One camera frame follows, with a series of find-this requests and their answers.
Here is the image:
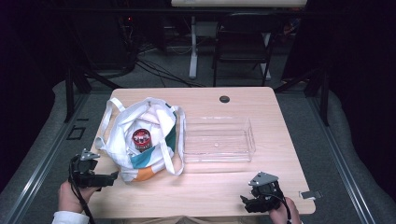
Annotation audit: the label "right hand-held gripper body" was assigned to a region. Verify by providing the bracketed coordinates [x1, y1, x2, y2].
[247, 171, 286, 214]

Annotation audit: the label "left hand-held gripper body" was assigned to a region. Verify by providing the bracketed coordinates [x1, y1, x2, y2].
[68, 148, 106, 189]

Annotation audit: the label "white tote bag colour patches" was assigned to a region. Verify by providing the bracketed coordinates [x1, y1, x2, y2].
[94, 96, 187, 183]

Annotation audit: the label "red lidded can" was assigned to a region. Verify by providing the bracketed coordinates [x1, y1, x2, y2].
[132, 128, 153, 152]

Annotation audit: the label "clear plastic tray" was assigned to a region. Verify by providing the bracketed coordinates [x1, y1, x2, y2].
[182, 116, 257, 164]

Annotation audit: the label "person's right hand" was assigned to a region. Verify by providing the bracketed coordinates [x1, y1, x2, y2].
[268, 197, 303, 224]

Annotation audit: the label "person's left hand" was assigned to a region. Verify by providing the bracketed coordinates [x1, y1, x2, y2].
[58, 180, 98, 215]

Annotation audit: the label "black metal stand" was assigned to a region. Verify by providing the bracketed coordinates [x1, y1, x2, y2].
[63, 60, 123, 124]
[273, 65, 332, 127]

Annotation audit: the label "white desk leg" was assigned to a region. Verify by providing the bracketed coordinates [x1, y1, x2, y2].
[189, 15, 200, 79]

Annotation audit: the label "black folding chair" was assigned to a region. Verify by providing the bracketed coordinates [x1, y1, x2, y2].
[212, 12, 284, 88]

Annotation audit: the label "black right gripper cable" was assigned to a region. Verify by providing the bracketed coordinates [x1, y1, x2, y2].
[266, 193, 293, 224]

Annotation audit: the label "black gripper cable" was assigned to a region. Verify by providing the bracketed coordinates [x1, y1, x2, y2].
[266, 193, 293, 224]
[68, 161, 96, 224]

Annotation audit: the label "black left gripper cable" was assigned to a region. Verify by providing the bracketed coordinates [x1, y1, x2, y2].
[68, 161, 96, 224]

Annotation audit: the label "aluminium floor rail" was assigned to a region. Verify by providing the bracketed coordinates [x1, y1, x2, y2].
[305, 92, 376, 224]
[5, 92, 92, 224]

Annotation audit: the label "black floor cables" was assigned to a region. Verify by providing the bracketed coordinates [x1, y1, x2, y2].
[134, 58, 207, 89]

